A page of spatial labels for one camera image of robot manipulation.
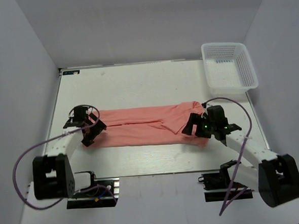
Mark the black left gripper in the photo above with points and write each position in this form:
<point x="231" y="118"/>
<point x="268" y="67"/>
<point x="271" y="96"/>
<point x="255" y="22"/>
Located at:
<point x="98" y="127"/>

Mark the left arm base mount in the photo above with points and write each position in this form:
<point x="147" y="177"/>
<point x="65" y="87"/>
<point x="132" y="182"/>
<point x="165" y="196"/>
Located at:
<point x="105" y="193"/>

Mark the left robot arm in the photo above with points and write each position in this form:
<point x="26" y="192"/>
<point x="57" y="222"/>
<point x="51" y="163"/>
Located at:
<point x="53" y="177"/>

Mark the dark label sticker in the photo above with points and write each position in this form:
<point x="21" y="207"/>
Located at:
<point x="71" y="72"/>

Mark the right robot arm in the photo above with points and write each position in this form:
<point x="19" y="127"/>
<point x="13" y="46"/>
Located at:
<point x="275" y="177"/>

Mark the white plastic basket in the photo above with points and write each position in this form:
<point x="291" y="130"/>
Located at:
<point x="228" y="68"/>

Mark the pink t shirt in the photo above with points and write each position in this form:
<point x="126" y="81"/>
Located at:
<point x="144" y="126"/>

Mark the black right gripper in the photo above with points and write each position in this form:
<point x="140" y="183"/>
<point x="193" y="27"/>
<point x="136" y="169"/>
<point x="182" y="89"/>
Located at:
<point x="196" y="119"/>

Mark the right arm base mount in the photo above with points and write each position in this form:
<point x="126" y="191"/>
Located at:
<point x="215" y="188"/>

